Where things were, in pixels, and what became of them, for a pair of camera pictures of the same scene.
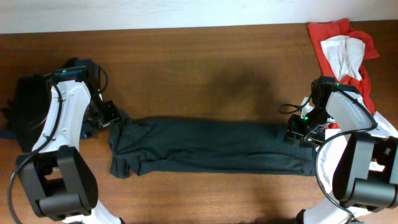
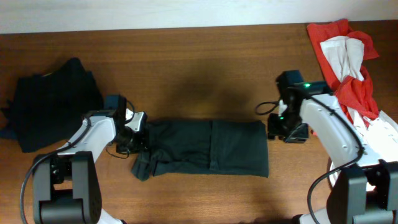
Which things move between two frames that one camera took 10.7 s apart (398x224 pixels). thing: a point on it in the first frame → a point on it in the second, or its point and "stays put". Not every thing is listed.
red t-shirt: (326, 30) stays put
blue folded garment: (8, 133) stays put
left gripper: (113, 114) → (141, 144)
